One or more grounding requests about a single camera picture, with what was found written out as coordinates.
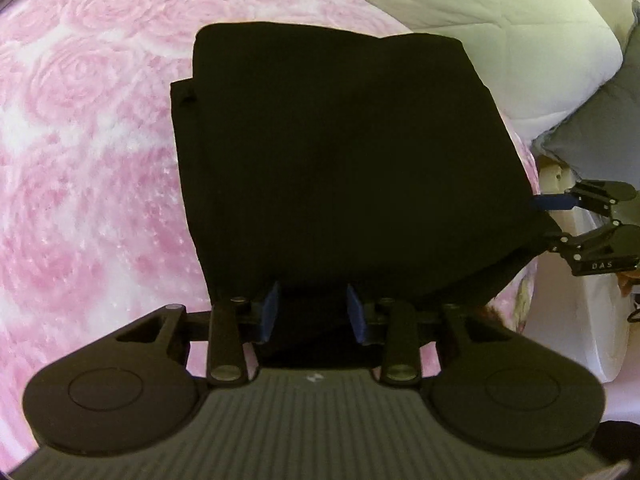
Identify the white quilted pillow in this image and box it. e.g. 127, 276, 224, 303
295, 0, 626, 138

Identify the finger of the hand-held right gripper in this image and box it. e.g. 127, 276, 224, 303
530, 180, 635, 221
547, 225, 618, 261

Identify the grey pillow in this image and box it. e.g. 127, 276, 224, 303
532, 0, 640, 173

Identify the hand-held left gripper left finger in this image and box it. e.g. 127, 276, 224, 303
115, 281, 281, 387

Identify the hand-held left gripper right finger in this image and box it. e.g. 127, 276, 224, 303
346, 282, 506, 387

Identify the dark cloth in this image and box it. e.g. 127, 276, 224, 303
595, 407, 640, 467

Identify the pink rose-print bed sheet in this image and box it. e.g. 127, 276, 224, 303
0, 0, 541, 466

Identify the black shirt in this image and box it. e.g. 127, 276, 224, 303
170, 22, 565, 368

